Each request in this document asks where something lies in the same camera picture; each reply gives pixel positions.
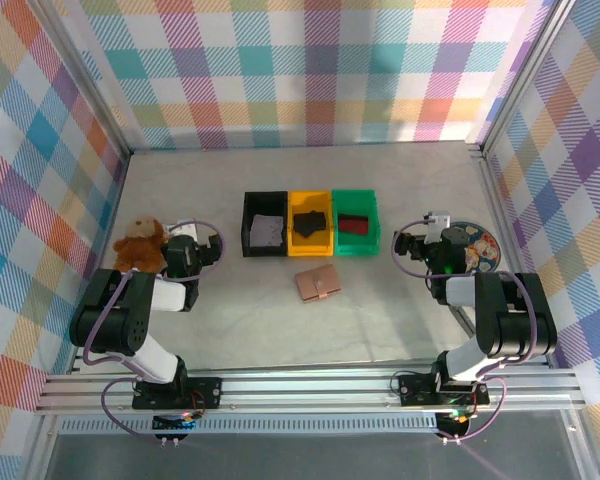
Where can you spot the pink card holder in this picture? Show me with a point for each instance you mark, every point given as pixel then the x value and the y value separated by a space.
pixel 317 285

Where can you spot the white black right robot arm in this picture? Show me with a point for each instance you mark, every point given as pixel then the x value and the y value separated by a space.
pixel 510 310

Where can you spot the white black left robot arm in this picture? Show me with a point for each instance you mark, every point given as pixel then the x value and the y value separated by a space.
pixel 125 320

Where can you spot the pale lilac cards pile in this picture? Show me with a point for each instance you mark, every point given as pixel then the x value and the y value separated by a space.
pixel 267 232

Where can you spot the red cards pile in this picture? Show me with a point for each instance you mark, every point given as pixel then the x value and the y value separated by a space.
pixel 352 227

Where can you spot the black cards pile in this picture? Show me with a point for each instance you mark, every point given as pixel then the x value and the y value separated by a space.
pixel 310 225

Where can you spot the round picture plate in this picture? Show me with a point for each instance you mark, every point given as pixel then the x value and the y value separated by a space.
pixel 482 247

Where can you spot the brown plush monkey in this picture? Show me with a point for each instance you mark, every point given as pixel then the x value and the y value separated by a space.
pixel 140 250

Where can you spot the black plastic bin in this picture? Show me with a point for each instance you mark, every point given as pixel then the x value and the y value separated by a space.
pixel 247 200

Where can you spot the green plastic bin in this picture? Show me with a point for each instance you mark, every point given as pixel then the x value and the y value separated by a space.
pixel 355 200

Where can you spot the grey metal tool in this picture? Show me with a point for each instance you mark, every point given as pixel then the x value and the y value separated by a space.
pixel 462 320

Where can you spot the yellow plastic bin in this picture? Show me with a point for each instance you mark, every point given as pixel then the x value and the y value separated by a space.
pixel 305 200

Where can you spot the small controller circuit board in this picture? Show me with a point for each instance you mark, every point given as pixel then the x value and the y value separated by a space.
pixel 172 422
pixel 455 422

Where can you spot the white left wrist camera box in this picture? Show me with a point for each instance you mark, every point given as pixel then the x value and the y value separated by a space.
pixel 185 231

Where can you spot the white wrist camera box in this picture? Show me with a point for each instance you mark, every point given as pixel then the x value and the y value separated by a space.
pixel 185 231
pixel 440 220

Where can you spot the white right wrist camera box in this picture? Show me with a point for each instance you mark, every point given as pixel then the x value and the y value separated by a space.
pixel 440 220

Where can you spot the aluminium side rail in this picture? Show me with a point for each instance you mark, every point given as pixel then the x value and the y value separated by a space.
pixel 511 240
pixel 100 260

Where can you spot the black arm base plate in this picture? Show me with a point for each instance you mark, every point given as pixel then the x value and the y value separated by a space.
pixel 205 392
pixel 415 390

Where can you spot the long aluminium mounting rail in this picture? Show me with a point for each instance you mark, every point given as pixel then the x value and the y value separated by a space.
pixel 305 392

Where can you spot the aluminium frame post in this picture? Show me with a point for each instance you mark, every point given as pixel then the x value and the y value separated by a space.
pixel 91 82
pixel 522 75

